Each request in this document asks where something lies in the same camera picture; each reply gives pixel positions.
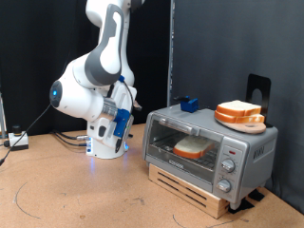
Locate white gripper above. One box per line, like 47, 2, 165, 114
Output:
86, 80, 143, 150

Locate white bread slice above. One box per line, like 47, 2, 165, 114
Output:
172, 135, 217, 161
214, 110, 265, 124
216, 100, 262, 118

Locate glass oven door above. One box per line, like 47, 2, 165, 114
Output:
142, 113, 224, 185

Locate silver oven knob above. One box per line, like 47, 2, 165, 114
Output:
220, 159, 237, 174
216, 179, 232, 194

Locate silver toaster oven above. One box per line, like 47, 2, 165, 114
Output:
141, 103, 279, 210

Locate vertical metal pole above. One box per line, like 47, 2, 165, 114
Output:
166, 0, 176, 107

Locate wooden slatted base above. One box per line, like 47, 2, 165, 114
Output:
147, 162, 230, 219

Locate round wooden board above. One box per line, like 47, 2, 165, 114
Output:
218, 121, 267, 135

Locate emergency stop button box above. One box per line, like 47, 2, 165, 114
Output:
8, 124, 29, 151

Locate grey curtain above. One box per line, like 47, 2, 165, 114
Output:
172, 0, 304, 215

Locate black metal bookend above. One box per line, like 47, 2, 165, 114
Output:
246, 73, 272, 128

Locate black curtain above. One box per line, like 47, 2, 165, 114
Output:
0, 0, 174, 136

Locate metal stand leg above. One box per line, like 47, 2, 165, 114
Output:
0, 91, 8, 139

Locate black tape strip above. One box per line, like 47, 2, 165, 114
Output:
248, 189, 265, 202

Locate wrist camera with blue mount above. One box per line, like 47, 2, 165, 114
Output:
112, 74, 132, 139

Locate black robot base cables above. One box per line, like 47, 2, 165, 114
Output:
51, 130, 93, 147

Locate wire oven rack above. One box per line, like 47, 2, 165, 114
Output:
151, 132, 220, 170

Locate long black hanging cable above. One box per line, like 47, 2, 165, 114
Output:
0, 104, 52, 165

